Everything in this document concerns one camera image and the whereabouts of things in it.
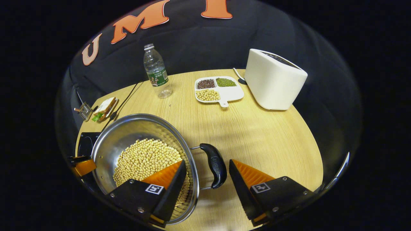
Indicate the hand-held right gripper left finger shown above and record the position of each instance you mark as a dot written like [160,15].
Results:
[171,192]

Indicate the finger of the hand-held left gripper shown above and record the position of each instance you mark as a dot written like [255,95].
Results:
[85,167]

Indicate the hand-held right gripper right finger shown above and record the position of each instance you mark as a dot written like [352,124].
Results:
[242,192]

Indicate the black induction cooktop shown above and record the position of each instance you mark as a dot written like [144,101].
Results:
[86,142]

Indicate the steel pot with soybeans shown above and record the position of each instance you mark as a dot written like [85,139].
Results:
[128,134]

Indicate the sandwich with lettuce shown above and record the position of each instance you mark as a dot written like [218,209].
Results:
[104,107]

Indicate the white divided dish with beans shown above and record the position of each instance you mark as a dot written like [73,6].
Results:
[229,93]

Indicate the white toaster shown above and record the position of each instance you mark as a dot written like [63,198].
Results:
[273,83]

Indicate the clear plastic water bottle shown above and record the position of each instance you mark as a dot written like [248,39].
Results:
[156,73]

